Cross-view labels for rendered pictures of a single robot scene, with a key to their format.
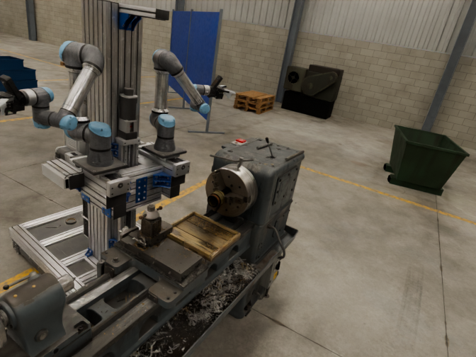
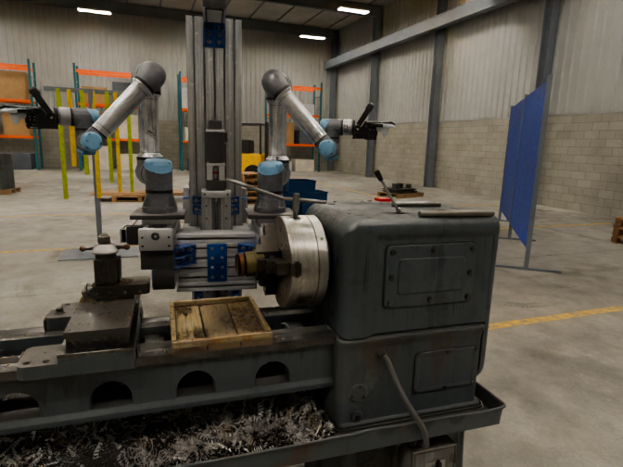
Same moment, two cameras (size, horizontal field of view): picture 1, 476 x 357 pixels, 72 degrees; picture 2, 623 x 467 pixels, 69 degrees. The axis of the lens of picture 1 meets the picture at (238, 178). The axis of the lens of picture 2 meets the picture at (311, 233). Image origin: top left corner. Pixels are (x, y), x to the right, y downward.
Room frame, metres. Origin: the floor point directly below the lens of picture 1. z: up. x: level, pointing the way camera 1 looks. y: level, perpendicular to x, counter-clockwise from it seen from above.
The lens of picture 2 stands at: (0.80, -1.06, 1.48)
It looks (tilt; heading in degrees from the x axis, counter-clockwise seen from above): 11 degrees down; 44
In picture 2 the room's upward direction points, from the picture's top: 2 degrees clockwise
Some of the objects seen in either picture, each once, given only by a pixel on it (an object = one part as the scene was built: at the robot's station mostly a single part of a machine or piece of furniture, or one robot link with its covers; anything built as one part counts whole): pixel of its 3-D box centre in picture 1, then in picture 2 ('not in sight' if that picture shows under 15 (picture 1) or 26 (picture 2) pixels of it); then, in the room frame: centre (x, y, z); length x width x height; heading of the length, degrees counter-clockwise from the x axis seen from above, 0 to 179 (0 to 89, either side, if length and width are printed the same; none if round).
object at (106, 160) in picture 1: (100, 154); (159, 200); (1.76, 0.82, 1.21); 0.15 x 0.15 x 0.10
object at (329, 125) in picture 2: (196, 90); (331, 127); (2.44, 0.41, 1.56); 0.11 x 0.08 x 0.09; 125
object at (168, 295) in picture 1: (152, 264); (89, 329); (1.27, 0.34, 0.90); 0.47 x 0.30 x 0.06; 62
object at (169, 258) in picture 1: (158, 250); (105, 309); (1.32, 0.33, 0.95); 0.43 x 0.17 x 0.05; 62
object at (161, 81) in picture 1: (161, 91); (277, 131); (2.28, 0.63, 1.54); 0.15 x 0.12 x 0.55; 35
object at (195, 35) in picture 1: (187, 61); (517, 169); (8.47, 1.72, 1.18); 4.12 x 0.80 x 2.35; 26
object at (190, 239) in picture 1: (201, 234); (217, 321); (1.61, 0.16, 0.89); 0.36 x 0.30 x 0.04; 62
